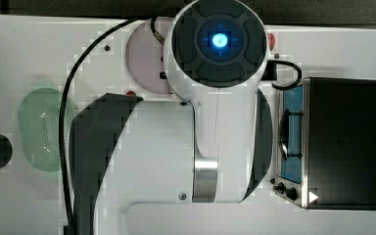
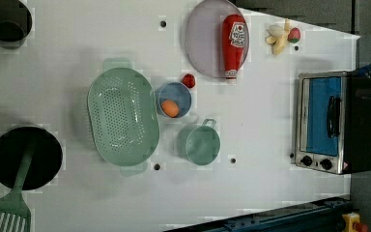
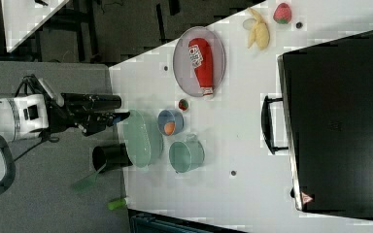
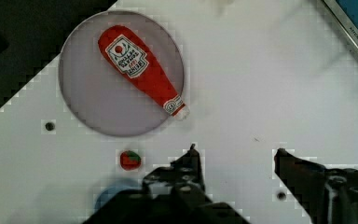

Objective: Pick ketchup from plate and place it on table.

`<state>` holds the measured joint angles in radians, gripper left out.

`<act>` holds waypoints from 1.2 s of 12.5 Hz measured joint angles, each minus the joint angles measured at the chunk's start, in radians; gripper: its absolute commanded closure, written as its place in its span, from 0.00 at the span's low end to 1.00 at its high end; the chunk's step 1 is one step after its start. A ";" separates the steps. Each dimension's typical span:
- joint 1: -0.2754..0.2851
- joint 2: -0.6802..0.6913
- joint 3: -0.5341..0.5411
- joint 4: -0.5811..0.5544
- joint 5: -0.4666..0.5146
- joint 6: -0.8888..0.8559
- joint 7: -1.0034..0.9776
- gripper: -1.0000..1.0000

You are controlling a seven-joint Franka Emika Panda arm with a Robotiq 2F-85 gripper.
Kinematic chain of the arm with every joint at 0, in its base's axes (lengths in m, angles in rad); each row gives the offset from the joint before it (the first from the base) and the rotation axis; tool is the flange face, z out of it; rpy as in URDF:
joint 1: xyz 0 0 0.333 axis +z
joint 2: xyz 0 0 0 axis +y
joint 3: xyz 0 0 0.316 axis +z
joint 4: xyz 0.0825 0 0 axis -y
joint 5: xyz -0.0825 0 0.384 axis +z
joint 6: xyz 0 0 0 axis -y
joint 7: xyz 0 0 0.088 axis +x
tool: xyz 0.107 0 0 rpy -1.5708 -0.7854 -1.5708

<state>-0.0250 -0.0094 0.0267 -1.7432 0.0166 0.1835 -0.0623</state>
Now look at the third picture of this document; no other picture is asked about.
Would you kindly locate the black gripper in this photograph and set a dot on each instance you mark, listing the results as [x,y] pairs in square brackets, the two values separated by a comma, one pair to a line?
[72,114]

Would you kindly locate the red plush ketchup bottle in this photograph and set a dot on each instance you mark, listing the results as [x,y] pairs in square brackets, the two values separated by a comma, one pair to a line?
[201,58]

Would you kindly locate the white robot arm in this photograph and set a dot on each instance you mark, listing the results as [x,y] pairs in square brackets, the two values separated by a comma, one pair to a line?
[39,116]

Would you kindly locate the grey oval plate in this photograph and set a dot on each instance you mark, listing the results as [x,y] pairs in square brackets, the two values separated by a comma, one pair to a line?
[182,67]

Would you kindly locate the black cylindrical container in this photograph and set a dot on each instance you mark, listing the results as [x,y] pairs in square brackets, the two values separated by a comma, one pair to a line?
[109,158]

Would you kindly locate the green perforated colander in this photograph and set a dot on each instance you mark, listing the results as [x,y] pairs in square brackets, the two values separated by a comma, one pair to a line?
[144,143]

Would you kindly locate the blue bowl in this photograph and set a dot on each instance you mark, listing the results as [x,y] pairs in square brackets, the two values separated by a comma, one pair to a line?
[170,116]

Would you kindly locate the green slotted spatula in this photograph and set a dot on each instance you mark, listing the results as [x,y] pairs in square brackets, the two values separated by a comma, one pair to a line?
[88,181]

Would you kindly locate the orange egg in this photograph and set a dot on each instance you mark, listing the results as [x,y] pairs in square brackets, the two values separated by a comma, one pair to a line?
[169,128]

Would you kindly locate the small red tomato toy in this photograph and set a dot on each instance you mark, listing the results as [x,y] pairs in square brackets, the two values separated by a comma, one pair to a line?
[183,105]

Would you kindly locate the yellow plush banana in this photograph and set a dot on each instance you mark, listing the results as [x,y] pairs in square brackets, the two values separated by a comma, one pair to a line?
[258,30]

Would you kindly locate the red plush strawberry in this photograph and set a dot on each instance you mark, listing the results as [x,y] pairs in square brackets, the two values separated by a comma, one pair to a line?
[283,14]

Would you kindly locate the black toaster oven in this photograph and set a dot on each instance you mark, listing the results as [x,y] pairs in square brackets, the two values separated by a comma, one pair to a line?
[327,97]

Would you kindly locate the green pot with handle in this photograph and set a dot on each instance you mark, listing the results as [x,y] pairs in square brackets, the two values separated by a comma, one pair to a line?
[187,154]

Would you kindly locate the blue metal rail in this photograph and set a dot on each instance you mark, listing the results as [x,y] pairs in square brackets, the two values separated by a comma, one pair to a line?
[148,223]

